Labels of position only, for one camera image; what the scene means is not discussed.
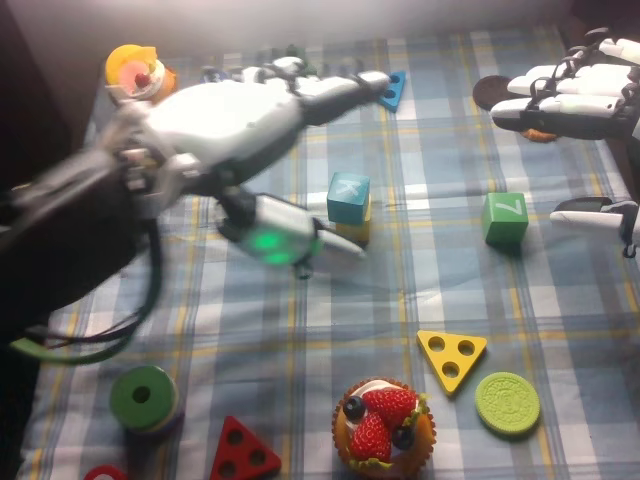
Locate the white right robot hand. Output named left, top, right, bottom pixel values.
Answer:
left=489, top=29, right=640, bottom=260

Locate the orange slice toy cupcake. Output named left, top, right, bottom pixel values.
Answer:
left=103, top=43, right=180, bottom=106

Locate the coloured ring stack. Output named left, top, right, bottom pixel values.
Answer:
left=108, top=364, right=185, bottom=439

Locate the blue letter cylinder block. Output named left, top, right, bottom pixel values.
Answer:
left=201, top=64, right=236, bottom=85

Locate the white backdrop board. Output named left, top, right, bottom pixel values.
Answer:
left=9, top=0, right=574, bottom=51

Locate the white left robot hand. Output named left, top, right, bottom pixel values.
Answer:
left=144, top=55, right=392, bottom=277

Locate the red triangle block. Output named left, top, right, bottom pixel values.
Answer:
left=208, top=414, right=284, bottom=480

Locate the yellow cube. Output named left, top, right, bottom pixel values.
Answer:
left=332, top=197, right=374, bottom=249

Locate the yellow triangle block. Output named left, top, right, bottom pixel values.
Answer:
left=416, top=329, right=489, bottom=397

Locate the blue plaid tablecloth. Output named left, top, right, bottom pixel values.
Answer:
left=19, top=24, right=640, bottom=480

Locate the green sandwich cookie toy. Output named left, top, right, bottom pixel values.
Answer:
left=473, top=371, right=543, bottom=438

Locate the green number cube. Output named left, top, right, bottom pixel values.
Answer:
left=482, top=192, right=530, bottom=247

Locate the red letter cylinder block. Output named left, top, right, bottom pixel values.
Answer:
left=82, top=464, right=130, bottom=480

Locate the blue letter cube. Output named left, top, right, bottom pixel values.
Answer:
left=326, top=171, right=372, bottom=225

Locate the strawberry toy cupcake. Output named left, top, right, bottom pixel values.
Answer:
left=332, top=378, right=437, bottom=476

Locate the blue triangle block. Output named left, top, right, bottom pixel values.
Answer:
left=374, top=70, right=407, bottom=114

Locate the brown sandwich cookie toy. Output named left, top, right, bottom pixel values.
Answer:
left=472, top=74, right=511, bottom=110

